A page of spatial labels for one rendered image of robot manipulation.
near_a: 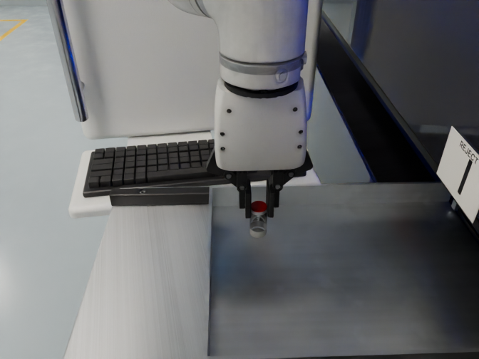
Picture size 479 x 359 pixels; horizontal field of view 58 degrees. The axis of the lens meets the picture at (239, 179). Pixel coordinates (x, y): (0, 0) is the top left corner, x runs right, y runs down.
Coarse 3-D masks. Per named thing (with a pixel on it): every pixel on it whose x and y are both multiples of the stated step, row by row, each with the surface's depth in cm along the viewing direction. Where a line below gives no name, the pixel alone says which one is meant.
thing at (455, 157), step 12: (456, 132) 44; (456, 144) 44; (468, 144) 42; (444, 156) 47; (456, 156) 44; (468, 156) 42; (444, 168) 47; (456, 168) 44; (444, 180) 47; (456, 180) 44; (468, 180) 42; (456, 192) 44; (468, 192) 42; (468, 204) 42; (468, 216) 42
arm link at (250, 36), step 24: (216, 0) 38; (240, 0) 36; (264, 0) 36; (288, 0) 36; (216, 24) 41; (240, 24) 38; (264, 24) 37; (288, 24) 38; (240, 48) 39; (264, 48) 38; (288, 48) 39
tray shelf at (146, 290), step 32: (128, 224) 58; (160, 224) 58; (192, 224) 58; (96, 256) 53; (128, 256) 53; (160, 256) 53; (192, 256) 53; (96, 288) 49; (128, 288) 49; (160, 288) 49; (192, 288) 49; (96, 320) 46; (128, 320) 46; (160, 320) 46; (192, 320) 46; (96, 352) 43; (128, 352) 43; (160, 352) 43; (192, 352) 43
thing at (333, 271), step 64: (256, 192) 60; (320, 192) 60; (384, 192) 60; (448, 192) 61; (256, 256) 53; (320, 256) 53; (384, 256) 53; (448, 256) 53; (256, 320) 45; (320, 320) 45; (384, 320) 45; (448, 320) 45
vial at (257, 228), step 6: (252, 216) 54; (258, 216) 54; (264, 216) 54; (252, 222) 54; (258, 222) 54; (264, 222) 54; (252, 228) 55; (258, 228) 55; (264, 228) 55; (252, 234) 55; (258, 234) 55; (264, 234) 56
